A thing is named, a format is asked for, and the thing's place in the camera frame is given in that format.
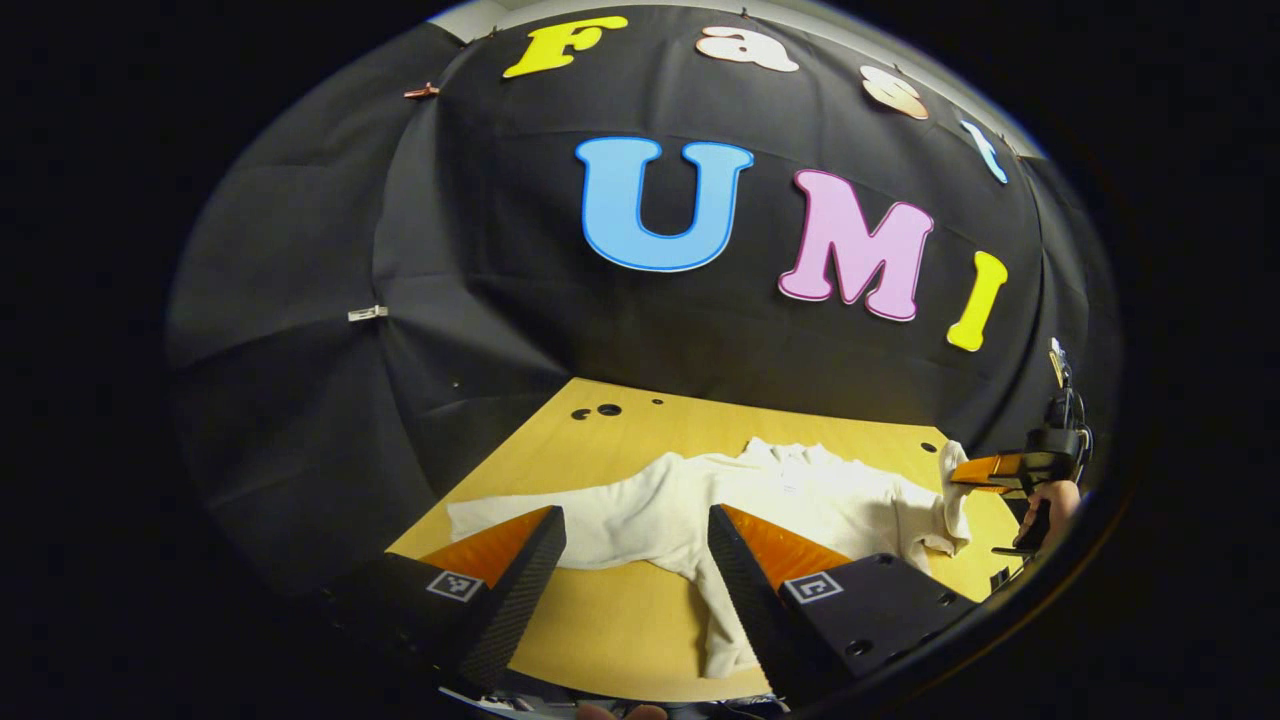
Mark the black table edge bracket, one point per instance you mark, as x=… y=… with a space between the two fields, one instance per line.
x=1000 y=579

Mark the white cloth clip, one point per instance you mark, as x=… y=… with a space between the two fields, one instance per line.
x=367 y=313

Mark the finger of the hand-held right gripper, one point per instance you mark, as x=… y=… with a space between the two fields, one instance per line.
x=990 y=470

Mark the cream white sweatshirt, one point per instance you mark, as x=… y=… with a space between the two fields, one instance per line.
x=700 y=500

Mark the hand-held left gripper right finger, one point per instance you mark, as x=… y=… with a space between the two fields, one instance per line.
x=760 y=620

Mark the black backdrop cloth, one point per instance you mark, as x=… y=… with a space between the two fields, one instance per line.
x=480 y=250

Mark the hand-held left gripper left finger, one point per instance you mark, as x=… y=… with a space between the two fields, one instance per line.
x=510 y=610

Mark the red cloth clip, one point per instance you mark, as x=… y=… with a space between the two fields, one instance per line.
x=421 y=91

